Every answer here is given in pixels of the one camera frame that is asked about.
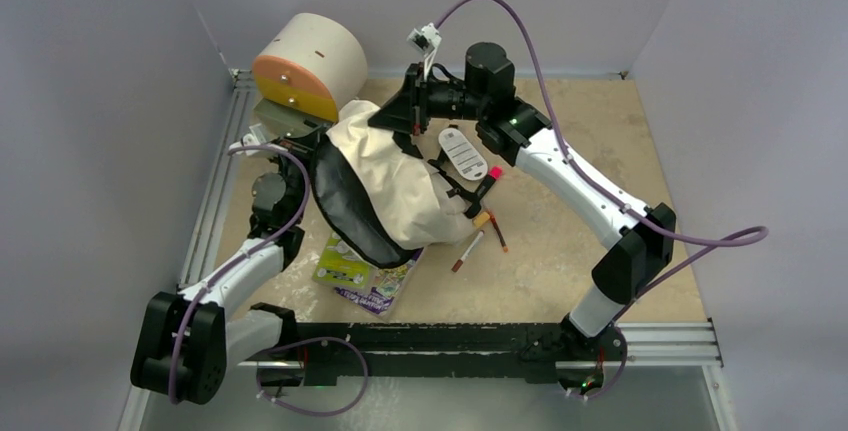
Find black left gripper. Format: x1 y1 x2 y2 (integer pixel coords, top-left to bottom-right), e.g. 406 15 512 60
263 123 327 223

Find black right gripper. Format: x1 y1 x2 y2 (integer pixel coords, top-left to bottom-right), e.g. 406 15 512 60
368 63 488 138

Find beige canvas backpack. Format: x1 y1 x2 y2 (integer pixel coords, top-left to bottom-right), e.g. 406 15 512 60
310 100 478 268

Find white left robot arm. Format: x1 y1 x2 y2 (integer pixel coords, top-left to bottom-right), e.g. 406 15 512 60
130 128 326 404

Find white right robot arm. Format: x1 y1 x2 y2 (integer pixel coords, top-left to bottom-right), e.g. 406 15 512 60
368 42 676 358

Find round drawer cabinet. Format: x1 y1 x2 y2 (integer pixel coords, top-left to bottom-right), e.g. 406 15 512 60
251 13 368 137

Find black pink highlighter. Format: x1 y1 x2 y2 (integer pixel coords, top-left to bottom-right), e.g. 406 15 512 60
464 166 503 219

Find green paperback book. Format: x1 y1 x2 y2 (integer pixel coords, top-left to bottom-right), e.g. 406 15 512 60
312 232 377 291

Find yellow orange highlighter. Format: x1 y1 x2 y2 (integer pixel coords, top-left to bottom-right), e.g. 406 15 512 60
472 211 491 229

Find thin red pen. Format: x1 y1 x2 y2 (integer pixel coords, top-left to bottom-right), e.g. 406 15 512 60
487 210 509 253

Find white brown marker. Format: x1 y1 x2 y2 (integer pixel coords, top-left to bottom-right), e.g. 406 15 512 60
451 230 485 273

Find purple paperback book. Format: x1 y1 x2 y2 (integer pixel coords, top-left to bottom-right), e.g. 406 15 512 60
334 249 424 319

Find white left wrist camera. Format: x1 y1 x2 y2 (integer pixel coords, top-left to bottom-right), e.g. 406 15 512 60
227 123 282 159

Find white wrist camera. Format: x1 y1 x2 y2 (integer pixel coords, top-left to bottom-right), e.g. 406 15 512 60
406 23 442 80
227 123 282 159

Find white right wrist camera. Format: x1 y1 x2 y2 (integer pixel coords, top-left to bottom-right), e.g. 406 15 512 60
406 23 442 80

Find aluminium side rail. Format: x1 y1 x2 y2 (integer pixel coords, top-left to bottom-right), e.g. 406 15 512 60
176 69 257 290

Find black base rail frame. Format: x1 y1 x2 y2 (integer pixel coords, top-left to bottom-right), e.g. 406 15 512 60
135 320 723 393

